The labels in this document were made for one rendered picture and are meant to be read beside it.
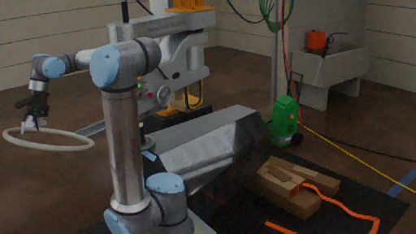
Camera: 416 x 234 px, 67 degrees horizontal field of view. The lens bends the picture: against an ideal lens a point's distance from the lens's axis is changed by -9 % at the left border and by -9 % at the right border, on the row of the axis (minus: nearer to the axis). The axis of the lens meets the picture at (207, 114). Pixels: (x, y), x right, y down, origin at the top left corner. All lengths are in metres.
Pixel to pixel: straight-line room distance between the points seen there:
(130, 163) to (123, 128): 0.13
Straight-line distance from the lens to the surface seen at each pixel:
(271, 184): 3.09
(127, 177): 1.16
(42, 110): 1.65
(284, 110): 3.99
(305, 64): 5.19
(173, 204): 1.36
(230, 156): 2.57
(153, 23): 2.18
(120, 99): 1.02
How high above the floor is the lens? 1.94
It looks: 22 degrees down
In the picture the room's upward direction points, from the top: 2 degrees counter-clockwise
